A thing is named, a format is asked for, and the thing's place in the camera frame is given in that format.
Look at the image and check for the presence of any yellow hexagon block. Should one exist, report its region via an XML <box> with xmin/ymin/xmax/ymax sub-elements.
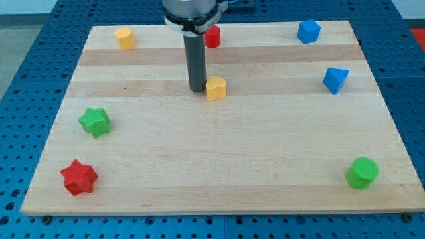
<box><xmin>114</xmin><ymin>27</ymin><xmax>136</xmax><ymax>50</ymax></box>

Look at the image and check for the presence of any red cylinder block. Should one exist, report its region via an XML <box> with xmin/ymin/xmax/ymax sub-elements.
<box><xmin>204</xmin><ymin>25</ymin><xmax>221</xmax><ymax>48</ymax></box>

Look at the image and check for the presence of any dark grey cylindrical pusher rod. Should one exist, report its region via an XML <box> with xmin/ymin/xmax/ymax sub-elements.
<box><xmin>183</xmin><ymin>35</ymin><xmax>207</xmax><ymax>92</ymax></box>

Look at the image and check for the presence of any red star block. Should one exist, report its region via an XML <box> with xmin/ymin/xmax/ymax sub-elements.
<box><xmin>60</xmin><ymin>159</ymin><xmax>98</xmax><ymax>196</ymax></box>

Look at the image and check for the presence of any green cylinder block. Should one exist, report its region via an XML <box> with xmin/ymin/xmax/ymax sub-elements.
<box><xmin>345</xmin><ymin>157</ymin><xmax>379</xmax><ymax>190</ymax></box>

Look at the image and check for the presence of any yellow heart block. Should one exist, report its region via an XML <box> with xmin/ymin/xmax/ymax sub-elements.
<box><xmin>206</xmin><ymin>76</ymin><xmax>227</xmax><ymax>101</ymax></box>

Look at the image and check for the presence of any green star block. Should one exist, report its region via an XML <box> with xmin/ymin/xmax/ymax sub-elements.
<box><xmin>78</xmin><ymin>108</ymin><xmax>111</xmax><ymax>139</ymax></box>

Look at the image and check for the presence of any blue cube block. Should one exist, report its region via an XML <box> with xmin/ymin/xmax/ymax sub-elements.
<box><xmin>297</xmin><ymin>19</ymin><xmax>321</xmax><ymax>44</ymax></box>

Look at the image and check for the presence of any light wooden board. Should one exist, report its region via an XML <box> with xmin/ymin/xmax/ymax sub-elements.
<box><xmin>21</xmin><ymin>21</ymin><xmax>424</xmax><ymax>216</ymax></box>

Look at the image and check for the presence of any blue triangle block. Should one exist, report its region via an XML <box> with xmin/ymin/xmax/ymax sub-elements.
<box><xmin>323</xmin><ymin>68</ymin><xmax>349</xmax><ymax>95</ymax></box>

